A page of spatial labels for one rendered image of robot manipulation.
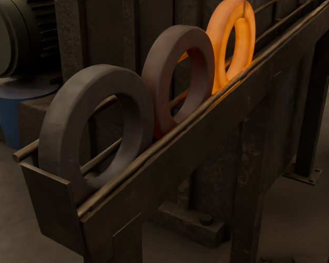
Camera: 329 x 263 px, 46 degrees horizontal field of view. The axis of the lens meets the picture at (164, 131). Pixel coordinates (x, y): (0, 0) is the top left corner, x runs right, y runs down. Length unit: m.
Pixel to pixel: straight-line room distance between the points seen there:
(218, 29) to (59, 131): 0.37
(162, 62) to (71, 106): 0.17
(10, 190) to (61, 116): 1.23
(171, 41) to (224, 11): 0.18
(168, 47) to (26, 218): 1.04
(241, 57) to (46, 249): 0.85
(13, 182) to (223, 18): 1.21
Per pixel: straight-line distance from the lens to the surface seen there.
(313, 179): 1.70
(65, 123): 0.42
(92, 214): 0.46
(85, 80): 0.44
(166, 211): 1.31
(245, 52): 0.82
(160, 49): 0.55
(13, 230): 1.43
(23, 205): 1.54
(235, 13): 0.73
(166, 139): 0.55
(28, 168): 0.46
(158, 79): 0.54
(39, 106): 1.72
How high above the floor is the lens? 0.85
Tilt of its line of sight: 25 degrees down
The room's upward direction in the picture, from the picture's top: straight up
